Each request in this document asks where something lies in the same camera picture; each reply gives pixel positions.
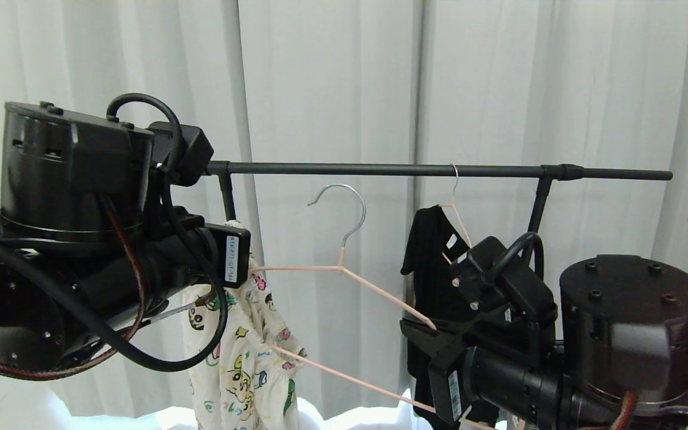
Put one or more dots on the black clothes rack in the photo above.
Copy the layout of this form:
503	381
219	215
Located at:
380	169

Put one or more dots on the cream printed garment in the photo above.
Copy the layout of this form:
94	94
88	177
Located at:
242	358

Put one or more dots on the black short-sleeved shirt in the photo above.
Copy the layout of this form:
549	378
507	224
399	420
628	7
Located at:
427	269

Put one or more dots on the pink clothes hanger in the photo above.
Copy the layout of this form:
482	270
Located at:
455	218
380	292

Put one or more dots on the white curtain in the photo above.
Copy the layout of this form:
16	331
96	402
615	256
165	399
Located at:
332	89

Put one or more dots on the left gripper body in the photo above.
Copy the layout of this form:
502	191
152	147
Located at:
200	257

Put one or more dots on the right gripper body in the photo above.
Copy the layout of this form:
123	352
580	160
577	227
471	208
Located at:
499	376

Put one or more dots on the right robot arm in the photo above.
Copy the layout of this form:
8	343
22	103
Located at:
630	322

